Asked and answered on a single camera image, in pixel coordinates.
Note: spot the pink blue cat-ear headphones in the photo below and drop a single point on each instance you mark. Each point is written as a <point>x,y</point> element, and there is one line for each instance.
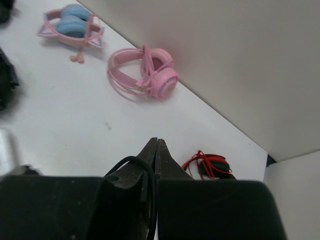
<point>74,26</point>

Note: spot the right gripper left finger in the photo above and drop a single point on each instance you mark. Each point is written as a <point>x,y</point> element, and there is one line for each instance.
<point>38,207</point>

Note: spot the black headset with microphone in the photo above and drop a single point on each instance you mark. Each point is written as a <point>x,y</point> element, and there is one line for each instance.
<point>8,80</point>

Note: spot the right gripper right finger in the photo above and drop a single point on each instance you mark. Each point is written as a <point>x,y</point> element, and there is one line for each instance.
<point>189,209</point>

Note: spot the black Panasonic wired headphones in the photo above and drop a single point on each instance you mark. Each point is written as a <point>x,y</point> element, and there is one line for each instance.
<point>151,182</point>

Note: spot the red black headphones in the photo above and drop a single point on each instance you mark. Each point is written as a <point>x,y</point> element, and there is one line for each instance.
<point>213,166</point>

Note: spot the pink gaming headphones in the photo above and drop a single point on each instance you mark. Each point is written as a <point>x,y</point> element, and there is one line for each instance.
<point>158,75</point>

